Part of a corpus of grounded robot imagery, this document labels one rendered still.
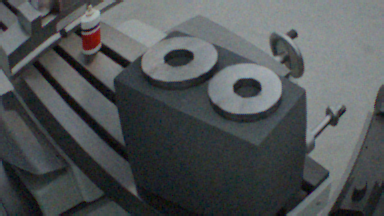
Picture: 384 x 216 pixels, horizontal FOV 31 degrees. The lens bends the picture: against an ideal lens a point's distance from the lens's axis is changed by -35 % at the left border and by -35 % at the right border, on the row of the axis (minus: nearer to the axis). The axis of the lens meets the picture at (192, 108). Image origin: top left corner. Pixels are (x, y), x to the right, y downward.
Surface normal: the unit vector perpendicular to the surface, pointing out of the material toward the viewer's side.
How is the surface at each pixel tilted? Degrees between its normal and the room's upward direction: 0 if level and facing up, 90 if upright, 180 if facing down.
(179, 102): 0
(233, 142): 90
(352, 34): 0
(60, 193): 90
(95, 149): 0
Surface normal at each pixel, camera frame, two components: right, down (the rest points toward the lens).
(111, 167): -0.10, -0.76
